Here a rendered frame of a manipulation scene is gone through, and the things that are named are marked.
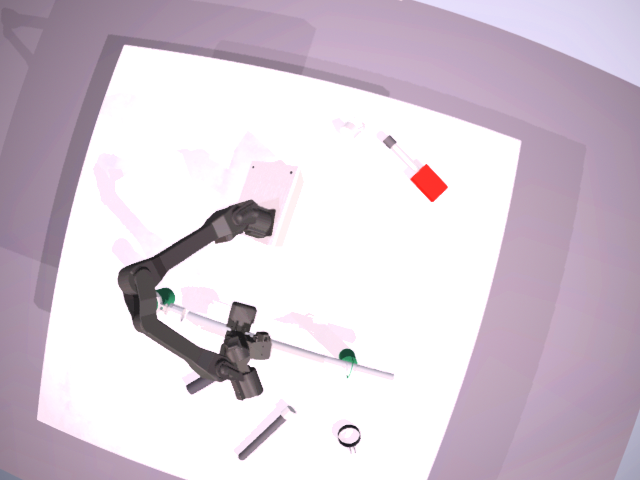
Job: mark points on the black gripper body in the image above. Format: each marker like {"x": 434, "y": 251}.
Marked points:
{"x": 240, "y": 313}

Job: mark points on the white cylindrical rod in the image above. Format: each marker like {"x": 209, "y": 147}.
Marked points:
{"x": 298, "y": 354}

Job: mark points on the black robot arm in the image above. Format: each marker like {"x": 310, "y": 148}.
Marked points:
{"x": 138, "y": 281}

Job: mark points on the green cylinder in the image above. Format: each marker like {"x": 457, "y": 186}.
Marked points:
{"x": 167, "y": 295}

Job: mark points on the grey metal cup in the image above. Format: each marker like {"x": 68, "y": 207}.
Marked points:
{"x": 174, "y": 312}

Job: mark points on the black cylinder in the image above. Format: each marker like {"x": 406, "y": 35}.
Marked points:
{"x": 197, "y": 385}

